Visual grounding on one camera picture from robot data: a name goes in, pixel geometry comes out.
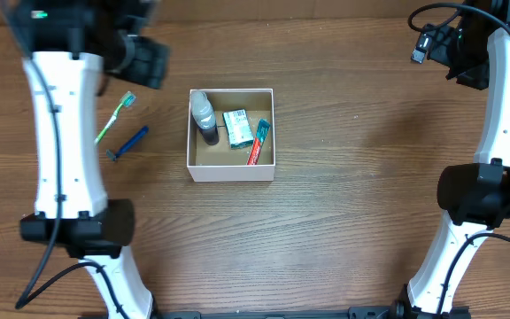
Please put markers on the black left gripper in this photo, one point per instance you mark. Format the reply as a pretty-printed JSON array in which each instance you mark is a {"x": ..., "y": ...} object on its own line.
[{"x": 143, "y": 66}]

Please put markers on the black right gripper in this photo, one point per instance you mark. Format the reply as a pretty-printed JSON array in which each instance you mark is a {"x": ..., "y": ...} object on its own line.
[{"x": 475, "y": 75}]

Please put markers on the blue disposable razor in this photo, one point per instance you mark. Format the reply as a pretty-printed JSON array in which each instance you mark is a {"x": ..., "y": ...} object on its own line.
[{"x": 114, "y": 156}]

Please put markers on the clear bottle with black cap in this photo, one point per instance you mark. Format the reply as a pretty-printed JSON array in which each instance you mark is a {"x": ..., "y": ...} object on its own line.
[{"x": 204, "y": 116}]

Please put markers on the green white soap box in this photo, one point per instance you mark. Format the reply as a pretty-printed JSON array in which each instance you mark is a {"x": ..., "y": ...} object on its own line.
[{"x": 238, "y": 128}]

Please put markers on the Colgate toothpaste tube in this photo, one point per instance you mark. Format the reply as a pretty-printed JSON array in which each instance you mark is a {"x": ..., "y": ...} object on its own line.
[{"x": 261, "y": 135}]

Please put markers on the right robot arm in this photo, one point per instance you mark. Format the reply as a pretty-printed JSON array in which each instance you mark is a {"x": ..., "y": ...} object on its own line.
[{"x": 474, "y": 197}]

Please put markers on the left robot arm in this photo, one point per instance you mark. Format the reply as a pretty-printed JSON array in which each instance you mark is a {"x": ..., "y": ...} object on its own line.
[{"x": 67, "y": 48}]

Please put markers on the green white toothbrush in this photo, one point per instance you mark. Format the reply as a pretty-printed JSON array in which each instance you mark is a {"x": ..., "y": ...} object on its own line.
[{"x": 125, "y": 102}]

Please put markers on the white cardboard box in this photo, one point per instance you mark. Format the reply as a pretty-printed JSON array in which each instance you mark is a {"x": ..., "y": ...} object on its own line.
[{"x": 220, "y": 162}]

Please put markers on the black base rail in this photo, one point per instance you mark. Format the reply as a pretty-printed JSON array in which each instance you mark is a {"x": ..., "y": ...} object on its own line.
[{"x": 351, "y": 313}]

